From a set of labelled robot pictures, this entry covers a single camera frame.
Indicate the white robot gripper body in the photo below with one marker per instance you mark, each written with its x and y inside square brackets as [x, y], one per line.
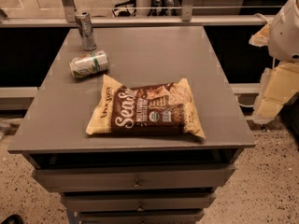
[284, 36]

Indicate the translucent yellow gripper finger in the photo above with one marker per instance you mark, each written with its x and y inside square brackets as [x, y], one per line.
[261, 38]
[277, 87]

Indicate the brown sea salt chip bag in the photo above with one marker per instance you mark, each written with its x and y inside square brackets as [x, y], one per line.
[157, 109]

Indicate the metal window railing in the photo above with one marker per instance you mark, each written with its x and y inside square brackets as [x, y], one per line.
[61, 13]

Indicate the top grey drawer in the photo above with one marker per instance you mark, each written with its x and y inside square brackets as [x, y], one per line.
[135, 178]

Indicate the grey drawer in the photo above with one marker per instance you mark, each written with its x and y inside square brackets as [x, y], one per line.
[190, 216]
[135, 178]
[138, 202]

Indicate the middle grey drawer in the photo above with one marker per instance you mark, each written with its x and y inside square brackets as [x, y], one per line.
[138, 202]

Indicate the bottom grey drawer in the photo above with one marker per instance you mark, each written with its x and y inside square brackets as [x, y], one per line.
[190, 216]

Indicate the upright silver soda can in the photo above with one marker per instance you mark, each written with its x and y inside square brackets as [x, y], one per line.
[85, 28]

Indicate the lying green white soda can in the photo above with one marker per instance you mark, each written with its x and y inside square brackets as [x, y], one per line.
[89, 64]

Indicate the black shoe tip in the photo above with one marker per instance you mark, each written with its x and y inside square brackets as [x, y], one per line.
[13, 219]

